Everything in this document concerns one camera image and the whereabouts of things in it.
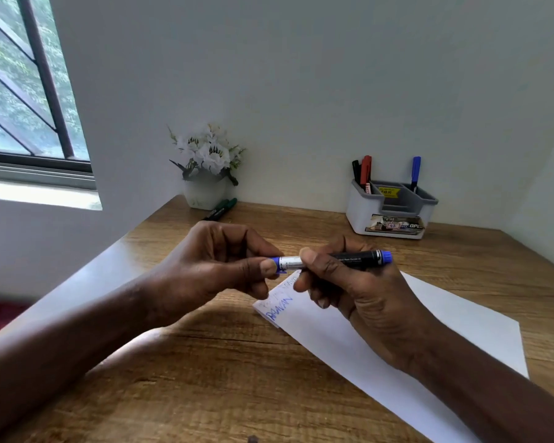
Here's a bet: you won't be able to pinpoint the white flower pot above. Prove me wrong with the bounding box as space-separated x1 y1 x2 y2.
183 173 230 211

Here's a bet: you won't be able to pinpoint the red cloth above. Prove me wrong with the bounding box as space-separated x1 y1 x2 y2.
0 299 31 342

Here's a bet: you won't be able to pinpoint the person's left hand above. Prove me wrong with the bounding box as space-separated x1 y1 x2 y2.
144 221 285 320

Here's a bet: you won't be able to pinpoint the dark window frame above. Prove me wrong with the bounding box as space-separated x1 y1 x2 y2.
0 0 96 190

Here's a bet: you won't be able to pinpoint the person's left forearm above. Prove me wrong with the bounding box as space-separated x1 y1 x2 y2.
0 272 167 441

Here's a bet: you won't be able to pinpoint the black marker with blue end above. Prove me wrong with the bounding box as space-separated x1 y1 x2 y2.
279 250 393 273

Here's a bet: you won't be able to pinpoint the white artificial flowers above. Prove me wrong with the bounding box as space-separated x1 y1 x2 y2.
167 123 247 187

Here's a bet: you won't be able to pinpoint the dark window grille bars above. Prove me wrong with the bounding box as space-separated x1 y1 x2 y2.
0 0 77 160

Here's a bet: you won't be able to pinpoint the person's right forearm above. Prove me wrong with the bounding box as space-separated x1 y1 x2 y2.
404 313 554 443

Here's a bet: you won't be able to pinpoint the green capped marker pen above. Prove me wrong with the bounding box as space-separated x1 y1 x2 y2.
211 197 238 221

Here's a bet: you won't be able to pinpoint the red marker pen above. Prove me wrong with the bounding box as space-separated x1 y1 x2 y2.
359 155 373 194

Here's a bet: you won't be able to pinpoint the white paper sheet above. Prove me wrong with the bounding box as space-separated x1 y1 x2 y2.
252 270 530 443

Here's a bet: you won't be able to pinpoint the white and grey desk organizer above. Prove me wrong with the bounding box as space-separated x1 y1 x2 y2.
345 179 439 240

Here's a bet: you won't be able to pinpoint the black capped marker pen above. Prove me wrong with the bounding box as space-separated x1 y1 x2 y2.
202 201 229 222

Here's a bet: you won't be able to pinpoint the person's right hand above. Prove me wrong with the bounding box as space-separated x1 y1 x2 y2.
293 235 440 380

